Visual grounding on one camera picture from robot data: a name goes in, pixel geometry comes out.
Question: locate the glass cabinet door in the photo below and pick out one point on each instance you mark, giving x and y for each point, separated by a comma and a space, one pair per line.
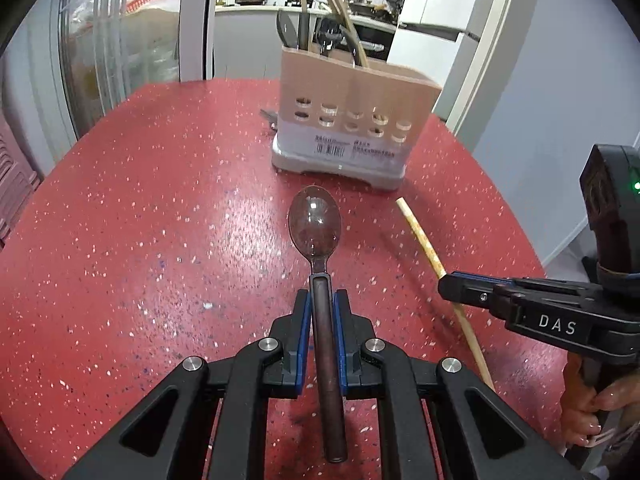
125, 45

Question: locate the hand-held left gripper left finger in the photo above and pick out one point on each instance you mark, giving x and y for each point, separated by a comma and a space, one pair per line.
295, 345

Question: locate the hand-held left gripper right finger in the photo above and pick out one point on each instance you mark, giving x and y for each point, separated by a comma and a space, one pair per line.
342, 345

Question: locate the beige utensil holder box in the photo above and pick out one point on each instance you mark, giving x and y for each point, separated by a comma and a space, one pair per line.
350, 105

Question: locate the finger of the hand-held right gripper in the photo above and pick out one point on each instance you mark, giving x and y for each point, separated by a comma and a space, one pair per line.
465, 292
540, 282

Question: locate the yellow patterned chopstick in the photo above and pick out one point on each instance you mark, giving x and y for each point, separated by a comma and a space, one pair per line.
425, 245

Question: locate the person's right hand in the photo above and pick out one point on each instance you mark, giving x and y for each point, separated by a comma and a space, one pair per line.
600, 410

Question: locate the brown translucent spoon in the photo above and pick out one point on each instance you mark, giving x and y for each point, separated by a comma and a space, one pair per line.
315, 225

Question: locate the utensils standing in holder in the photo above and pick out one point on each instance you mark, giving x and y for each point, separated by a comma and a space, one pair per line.
245, 40

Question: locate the large pink plastic stool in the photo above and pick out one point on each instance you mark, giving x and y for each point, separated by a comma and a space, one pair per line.
12, 175

